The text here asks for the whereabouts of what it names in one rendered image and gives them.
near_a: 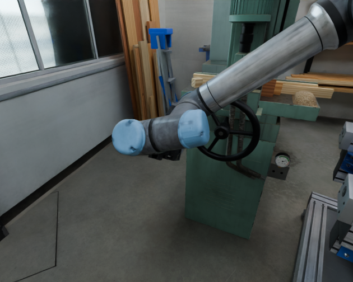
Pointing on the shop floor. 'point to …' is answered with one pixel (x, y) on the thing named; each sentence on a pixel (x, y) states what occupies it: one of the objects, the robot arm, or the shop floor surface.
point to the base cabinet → (225, 186)
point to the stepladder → (161, 40)
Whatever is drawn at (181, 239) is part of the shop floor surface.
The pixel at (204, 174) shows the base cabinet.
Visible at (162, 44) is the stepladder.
